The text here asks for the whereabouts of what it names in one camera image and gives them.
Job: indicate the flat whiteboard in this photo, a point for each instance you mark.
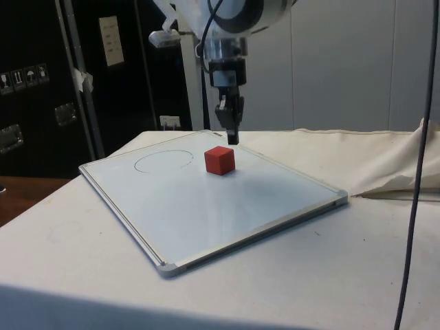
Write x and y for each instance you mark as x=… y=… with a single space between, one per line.
x=206 y=213

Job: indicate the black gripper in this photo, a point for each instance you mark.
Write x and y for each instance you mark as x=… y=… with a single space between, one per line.
x=227 y=73

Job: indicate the black cabinet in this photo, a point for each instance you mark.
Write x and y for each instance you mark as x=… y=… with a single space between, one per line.
x=34 y=120

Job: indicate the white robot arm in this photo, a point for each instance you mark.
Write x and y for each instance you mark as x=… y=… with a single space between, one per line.
x=271 y=12

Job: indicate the pale locker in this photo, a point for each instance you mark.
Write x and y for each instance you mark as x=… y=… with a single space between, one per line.
x=268 y=93
x=409 y=62
x=340 y=68

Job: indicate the red cube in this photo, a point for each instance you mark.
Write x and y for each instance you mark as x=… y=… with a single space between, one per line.
x=219 y=161

